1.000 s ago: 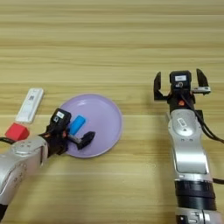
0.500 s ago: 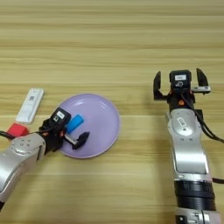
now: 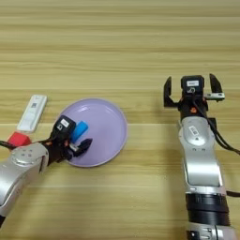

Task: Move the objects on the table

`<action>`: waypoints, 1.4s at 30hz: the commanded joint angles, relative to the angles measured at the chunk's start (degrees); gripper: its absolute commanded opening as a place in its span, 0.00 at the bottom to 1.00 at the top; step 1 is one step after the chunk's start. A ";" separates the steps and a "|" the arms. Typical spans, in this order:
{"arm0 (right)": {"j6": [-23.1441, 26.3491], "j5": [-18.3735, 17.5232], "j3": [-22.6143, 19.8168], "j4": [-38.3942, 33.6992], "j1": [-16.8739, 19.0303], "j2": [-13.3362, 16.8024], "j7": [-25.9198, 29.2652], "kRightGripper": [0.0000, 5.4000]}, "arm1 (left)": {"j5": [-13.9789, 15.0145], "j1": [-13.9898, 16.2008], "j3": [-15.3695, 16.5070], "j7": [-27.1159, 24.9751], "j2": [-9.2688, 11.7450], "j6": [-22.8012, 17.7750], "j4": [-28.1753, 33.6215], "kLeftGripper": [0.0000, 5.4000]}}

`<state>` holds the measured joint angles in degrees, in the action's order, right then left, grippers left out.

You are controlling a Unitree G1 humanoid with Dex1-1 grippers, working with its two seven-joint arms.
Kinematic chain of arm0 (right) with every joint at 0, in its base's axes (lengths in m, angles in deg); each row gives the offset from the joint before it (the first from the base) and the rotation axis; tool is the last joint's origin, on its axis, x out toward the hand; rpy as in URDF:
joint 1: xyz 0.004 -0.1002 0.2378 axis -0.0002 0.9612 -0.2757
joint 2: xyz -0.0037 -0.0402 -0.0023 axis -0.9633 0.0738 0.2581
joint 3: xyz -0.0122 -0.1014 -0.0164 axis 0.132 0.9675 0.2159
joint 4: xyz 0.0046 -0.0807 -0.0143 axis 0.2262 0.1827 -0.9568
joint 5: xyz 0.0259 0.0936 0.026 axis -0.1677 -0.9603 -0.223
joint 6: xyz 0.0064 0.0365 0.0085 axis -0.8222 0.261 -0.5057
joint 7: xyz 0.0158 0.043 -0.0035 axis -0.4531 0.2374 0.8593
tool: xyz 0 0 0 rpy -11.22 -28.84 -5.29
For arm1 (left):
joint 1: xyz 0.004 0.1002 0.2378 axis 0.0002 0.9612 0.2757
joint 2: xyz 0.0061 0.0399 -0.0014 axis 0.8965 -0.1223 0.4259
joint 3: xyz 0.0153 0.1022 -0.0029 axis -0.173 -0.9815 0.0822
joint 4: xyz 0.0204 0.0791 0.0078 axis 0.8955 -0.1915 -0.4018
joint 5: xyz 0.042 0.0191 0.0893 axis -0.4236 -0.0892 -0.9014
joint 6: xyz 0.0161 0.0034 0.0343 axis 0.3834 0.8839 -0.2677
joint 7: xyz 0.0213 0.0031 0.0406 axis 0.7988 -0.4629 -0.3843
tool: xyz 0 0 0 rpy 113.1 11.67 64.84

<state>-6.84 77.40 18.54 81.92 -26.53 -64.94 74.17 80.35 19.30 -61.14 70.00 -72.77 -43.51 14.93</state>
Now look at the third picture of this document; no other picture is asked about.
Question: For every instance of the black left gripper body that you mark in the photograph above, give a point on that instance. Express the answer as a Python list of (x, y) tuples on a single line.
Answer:
[(59, 150)]

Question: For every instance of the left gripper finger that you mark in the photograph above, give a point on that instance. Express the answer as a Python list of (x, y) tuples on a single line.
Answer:
[(83, 146)]

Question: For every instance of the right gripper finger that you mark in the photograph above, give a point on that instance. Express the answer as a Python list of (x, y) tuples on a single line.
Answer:
[(215, 83), (168, 92)]

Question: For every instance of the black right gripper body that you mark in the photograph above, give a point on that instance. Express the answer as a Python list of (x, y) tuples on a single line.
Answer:
[(192, 104)]

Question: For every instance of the blue rectangular block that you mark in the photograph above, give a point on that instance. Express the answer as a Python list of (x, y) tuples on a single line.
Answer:
[(79, 131)]

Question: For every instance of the purple round plate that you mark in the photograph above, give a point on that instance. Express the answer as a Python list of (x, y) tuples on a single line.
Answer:
[(104, 131)]

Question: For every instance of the red cube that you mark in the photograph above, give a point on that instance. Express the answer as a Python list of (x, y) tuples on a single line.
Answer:
[(19, 139)]

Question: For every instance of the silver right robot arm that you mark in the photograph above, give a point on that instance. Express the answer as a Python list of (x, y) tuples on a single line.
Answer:
[(201, 162)]

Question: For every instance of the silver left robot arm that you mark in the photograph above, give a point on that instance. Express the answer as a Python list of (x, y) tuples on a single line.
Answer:
[(18, 175)]

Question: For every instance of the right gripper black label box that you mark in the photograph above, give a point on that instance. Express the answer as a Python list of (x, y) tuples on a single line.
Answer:
[(192, 84)]

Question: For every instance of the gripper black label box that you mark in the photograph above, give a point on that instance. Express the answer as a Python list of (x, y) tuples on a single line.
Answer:
[(63, 126), (192, 84)]

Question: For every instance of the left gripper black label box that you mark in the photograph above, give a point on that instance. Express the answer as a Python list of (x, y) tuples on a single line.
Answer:
[(63, 126)]

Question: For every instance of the white rectangular test cassette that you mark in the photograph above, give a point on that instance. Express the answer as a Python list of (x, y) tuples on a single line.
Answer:
[(32, 113)]

